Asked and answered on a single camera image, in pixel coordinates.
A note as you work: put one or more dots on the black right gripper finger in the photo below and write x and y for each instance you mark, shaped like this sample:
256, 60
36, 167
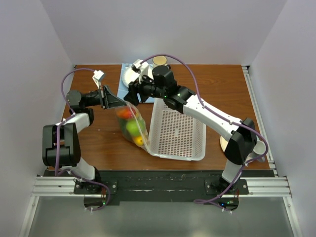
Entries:
131, 95
145, 98

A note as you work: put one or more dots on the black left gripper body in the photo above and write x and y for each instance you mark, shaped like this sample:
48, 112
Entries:
93, 98

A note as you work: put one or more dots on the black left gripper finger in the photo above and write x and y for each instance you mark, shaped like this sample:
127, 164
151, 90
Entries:
111, 103
108, 93

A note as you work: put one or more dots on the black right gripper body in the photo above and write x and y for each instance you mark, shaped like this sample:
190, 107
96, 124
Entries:
149, 89

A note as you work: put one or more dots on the clear zip top bag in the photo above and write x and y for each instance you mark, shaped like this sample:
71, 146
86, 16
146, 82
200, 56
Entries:
140, 122

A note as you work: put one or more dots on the red orange fake mango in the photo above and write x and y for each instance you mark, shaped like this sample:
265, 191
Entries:
124, 114

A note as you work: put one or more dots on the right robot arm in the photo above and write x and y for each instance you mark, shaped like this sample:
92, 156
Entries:
160, 83

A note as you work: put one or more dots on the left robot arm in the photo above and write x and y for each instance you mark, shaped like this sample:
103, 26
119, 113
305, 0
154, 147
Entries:
60, 142

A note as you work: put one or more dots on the green fake apple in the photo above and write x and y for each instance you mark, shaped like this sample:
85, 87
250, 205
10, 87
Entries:
132, 128

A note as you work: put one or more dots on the yellow orange fake fruit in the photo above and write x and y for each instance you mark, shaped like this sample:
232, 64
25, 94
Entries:
138, 140

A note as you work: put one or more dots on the blue checkered placemat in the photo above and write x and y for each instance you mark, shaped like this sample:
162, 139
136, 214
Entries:
122, 88

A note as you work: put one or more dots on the white round plate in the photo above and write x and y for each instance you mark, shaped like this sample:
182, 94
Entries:
129, 75

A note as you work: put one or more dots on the cream enamel mug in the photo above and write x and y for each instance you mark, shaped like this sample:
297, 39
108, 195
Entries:
160, 62

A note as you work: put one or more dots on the white perforated plastic basket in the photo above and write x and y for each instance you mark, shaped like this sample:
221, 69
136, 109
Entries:
176, 136

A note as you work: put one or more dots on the cream and blue saucer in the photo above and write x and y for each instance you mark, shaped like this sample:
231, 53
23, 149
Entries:
223, 143

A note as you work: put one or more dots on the grey ceramic cup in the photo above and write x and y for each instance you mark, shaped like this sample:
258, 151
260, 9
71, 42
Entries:
259, 149

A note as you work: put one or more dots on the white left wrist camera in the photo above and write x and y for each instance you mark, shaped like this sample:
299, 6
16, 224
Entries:
98, 76

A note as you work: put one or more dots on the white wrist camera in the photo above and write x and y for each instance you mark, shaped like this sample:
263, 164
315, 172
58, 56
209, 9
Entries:
143, 67
98, 76

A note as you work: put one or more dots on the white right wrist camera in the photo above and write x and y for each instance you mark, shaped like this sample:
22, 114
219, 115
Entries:
143, 67

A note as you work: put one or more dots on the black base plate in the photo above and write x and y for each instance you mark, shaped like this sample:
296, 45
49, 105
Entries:
199, 187

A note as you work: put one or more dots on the aluminium frame rail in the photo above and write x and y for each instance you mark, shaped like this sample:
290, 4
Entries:
163, 204

